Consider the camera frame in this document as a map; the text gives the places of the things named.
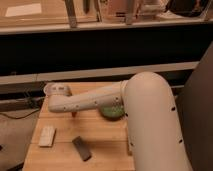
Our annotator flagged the white rectangular block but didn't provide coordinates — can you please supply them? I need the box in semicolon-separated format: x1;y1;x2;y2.
38;126;56;147

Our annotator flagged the green bowl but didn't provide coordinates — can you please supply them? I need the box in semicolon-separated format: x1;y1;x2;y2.
99;106;124;120

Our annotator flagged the dark grey rectangular block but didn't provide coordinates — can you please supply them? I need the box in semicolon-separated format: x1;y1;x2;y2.
72;136;92;161

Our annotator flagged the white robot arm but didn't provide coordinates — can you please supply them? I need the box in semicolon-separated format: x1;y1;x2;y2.
45;72;193;171

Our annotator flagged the black cable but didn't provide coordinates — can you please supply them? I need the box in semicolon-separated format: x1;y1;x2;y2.
0;96;43;120

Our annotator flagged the dark panel at right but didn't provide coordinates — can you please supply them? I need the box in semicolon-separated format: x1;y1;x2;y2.
176;41;213;171

